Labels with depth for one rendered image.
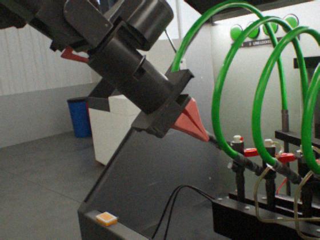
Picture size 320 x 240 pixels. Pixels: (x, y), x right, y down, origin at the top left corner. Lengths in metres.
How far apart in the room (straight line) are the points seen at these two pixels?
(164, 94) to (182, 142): 0.66
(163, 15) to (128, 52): 0.07
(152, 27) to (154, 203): 0.70
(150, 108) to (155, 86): 0.03
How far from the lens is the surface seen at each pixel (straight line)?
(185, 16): 6.11
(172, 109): 0.45
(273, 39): 0.90
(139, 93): 0.44
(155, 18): 0.46
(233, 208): 0.80
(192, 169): 1.15
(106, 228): 0.84
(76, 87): 7.98
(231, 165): 0.78
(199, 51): 1.14
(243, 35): 0.66
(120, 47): 0.43
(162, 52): 3.75
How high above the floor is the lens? 1.32
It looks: 10 degrees down
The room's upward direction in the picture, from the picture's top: 6 degrees counter-clockwise
